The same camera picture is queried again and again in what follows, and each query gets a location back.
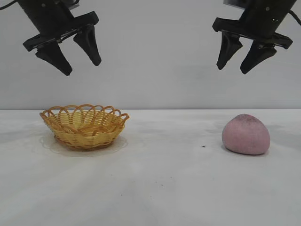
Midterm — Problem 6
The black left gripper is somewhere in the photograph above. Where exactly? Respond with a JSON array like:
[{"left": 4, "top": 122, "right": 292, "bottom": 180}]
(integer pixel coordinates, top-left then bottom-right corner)
[{"left": 18, "top": 0, "right": 102, "bottom": 76}]

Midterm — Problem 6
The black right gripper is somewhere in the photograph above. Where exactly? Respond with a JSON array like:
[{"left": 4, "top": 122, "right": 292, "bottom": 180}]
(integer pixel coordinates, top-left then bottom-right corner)
[{"left": 212, "top": 0, "right": 293, "bottom": 75}]

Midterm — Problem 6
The yellow woven wicker basket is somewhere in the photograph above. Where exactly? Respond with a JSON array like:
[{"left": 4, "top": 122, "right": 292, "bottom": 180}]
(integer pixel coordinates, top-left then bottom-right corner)
[{"left": 39, "top": 103, "right": 130, "bottom": 152}]

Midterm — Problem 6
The pink peach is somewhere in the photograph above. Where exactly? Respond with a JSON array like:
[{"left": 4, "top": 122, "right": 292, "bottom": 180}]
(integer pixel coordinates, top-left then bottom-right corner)
[{"left": 222, "top": 113, "right": 271, "bottom": 156}]

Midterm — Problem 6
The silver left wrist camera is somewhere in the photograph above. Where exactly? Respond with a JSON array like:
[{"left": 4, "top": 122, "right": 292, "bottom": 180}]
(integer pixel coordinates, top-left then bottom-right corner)
[{"left": 61, "top": 0, "right": 80, "bottom": 11}]

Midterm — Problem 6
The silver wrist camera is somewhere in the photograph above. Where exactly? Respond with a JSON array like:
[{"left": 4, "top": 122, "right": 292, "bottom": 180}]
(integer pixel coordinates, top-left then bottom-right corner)
[
  {"left": 61, "top": 0, "right": 80, "bottom": 11},
  {"left": 223, "top": 0, "right": 246, "bottom": 10}
]

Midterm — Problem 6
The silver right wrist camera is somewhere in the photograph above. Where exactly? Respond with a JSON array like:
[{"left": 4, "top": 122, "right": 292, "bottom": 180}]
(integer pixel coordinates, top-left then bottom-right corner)
[{"left": 223, "top": 0, "right": 246, "bottom": 10}]

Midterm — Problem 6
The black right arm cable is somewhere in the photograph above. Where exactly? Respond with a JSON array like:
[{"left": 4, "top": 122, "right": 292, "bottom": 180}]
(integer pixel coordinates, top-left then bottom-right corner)
[{"left": 288, "top": 9, "right": 301, "bottom": 27}]

